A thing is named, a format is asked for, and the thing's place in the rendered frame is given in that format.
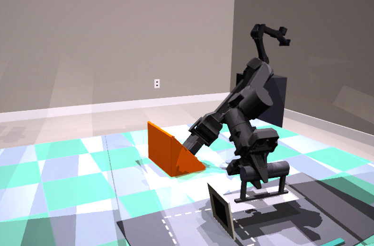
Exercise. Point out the white square tile with peach stripe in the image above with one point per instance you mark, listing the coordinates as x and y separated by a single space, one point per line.
221 209

